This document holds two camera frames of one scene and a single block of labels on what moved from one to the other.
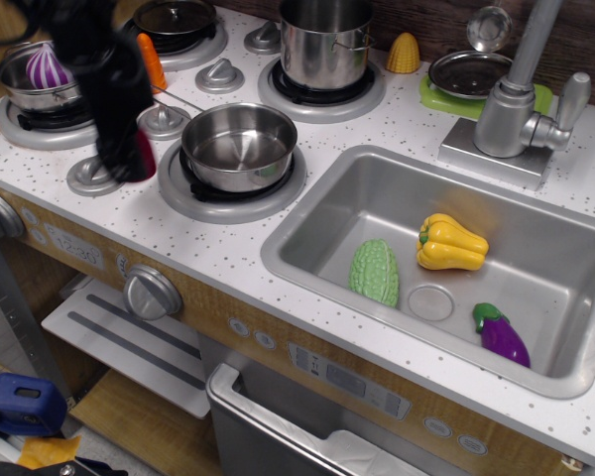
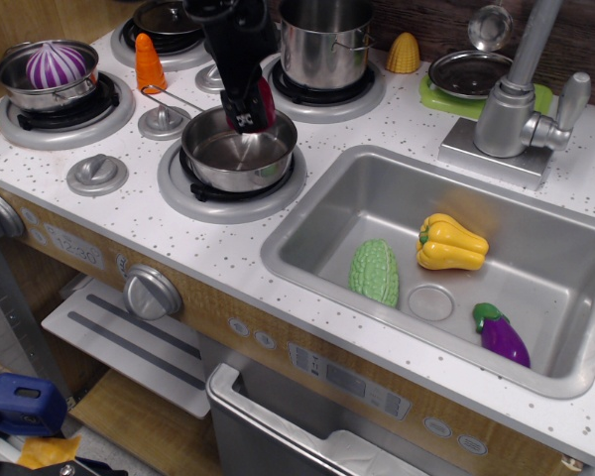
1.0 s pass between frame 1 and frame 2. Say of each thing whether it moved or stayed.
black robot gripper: moved
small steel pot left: stayed
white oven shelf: stayed
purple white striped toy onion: stayed
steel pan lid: stayed
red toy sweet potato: moved
